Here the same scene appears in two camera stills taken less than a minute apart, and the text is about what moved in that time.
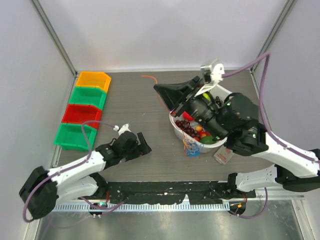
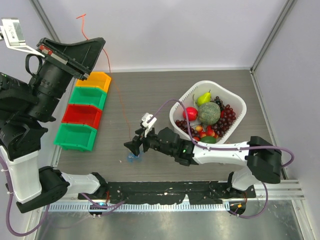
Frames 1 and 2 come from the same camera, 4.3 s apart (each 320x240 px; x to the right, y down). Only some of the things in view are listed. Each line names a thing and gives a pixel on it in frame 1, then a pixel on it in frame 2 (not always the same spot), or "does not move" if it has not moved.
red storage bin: [80, 113] does not move
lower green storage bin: [71, 136] does not move
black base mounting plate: [118, 192] does not move
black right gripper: [174, 94] -> [134, 145]
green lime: [207, 140] does not move
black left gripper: [144, 148] -> [77, 59]
